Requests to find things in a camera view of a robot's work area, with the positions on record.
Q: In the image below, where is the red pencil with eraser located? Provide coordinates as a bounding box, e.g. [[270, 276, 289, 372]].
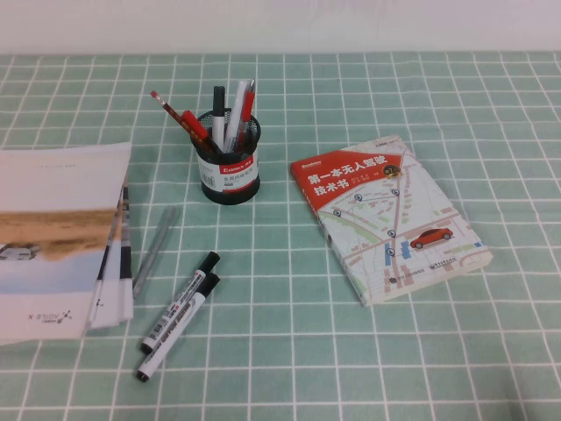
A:
[[150, 89, 218, 154]]

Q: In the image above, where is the grey pen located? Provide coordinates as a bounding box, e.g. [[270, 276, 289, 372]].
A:
[[131, 205, 177, 300]]

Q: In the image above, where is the white pen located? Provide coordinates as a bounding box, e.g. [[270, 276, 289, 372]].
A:
[[224, 80, 249, 153]]

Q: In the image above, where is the AgileX brochure desert cover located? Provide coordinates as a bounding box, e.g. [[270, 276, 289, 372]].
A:
[[0, 140, 133, 347]]

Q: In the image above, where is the white whiteboard marker black cap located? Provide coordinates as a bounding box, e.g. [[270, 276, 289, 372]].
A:
[[139, 251, 221, 354], [134, 272, 222, 383]]

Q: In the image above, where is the red white map cover book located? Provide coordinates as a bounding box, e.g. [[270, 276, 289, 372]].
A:
[[288, 133, 492, 308]]

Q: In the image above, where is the red gel pen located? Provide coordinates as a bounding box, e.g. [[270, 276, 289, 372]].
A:
[[231, 77, 257, 153]]

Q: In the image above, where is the red capped pen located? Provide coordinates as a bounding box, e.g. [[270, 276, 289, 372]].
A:
[[180, 109, 212, 144]]

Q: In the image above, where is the black mesh pen holder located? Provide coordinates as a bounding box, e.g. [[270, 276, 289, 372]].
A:
[[195, 108, 263, 205]]

